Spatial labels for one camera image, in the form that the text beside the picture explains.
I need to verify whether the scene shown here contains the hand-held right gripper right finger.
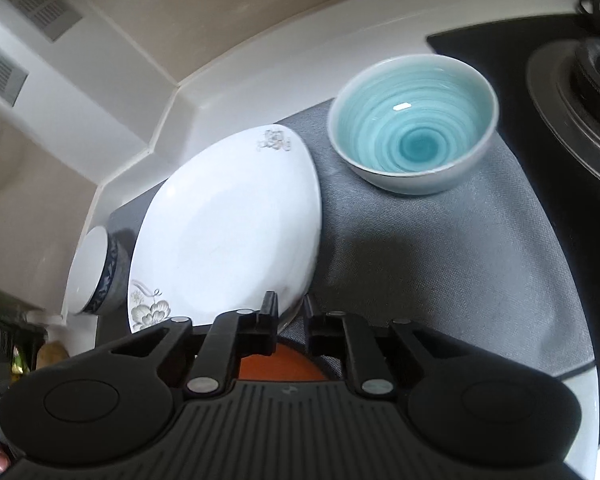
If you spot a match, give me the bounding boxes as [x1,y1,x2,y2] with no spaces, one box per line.
[303,294,461,401]

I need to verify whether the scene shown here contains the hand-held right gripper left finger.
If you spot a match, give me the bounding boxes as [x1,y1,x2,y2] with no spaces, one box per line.
[109,290,280,397]

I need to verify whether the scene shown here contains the white floral oval plate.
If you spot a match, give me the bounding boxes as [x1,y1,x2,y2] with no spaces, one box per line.
[128,124,323,334]

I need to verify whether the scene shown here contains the teal swirl ceramic bowl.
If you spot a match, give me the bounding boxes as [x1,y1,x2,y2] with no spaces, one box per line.
[328,53,499,196]

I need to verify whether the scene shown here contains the orange plate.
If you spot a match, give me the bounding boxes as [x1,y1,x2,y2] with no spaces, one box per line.
[238,343,328,382]

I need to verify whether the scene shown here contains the grey fabric mat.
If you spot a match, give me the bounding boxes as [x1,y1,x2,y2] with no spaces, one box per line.
[103,99,596,382]

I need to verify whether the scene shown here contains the white bowl with blue pattern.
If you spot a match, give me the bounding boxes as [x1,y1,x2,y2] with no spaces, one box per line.
[64,225,130,317]

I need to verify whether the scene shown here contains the black gas stove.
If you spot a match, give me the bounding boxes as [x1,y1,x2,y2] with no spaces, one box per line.
[426,7,600,448]

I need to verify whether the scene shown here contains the silver stove burner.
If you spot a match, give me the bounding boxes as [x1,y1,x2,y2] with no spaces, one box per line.
[526,35,600,187]

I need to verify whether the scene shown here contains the white range hood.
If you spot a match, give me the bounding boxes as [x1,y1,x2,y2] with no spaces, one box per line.
[0,0,181,196]

